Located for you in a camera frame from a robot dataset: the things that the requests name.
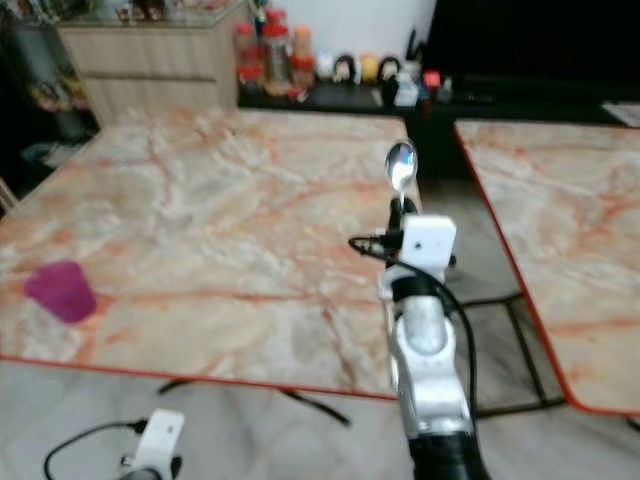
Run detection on tall red capped bottle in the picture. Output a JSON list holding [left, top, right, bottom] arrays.
[[263, 9, 293, 97]]

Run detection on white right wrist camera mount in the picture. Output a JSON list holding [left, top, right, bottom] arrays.
[[400, 214, 457, 277]]

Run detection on silver metal spoon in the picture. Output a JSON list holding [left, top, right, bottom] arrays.
[[385, 141, 419, 206]]

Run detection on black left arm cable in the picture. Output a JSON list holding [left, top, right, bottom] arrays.
[[44, 420, 143, 480]]

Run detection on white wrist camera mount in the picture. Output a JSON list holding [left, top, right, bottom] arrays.
[[132, 408, 185, 479], [400, 214, 457, 277]]

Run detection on light wooden drawer cabinet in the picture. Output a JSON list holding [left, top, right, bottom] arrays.
[[57, 5, 253, 128]]

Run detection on black low media console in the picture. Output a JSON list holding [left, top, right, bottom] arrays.
[[240, 76, 640, 127]]

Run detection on small red capped bottle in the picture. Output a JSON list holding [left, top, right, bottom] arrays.
[[235, 22, 261, 93]]

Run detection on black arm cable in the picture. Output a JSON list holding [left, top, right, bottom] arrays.
[[44, 420, 143, 480], [348, 234, 479, 413]]

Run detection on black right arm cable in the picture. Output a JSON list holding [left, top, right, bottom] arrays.
[[348, 234, 479, 413]]

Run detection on purple plastic cup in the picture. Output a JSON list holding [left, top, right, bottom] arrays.
[[24, 260, 98, 324]]

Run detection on black television screen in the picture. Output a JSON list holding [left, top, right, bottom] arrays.
[[422, 0, 640, 83]]

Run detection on orange sauce bottle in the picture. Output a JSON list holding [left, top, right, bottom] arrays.
[[291, 25, 316, 91]]

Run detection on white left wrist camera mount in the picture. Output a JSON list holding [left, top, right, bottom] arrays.
[[132, 408, 185, 479]]

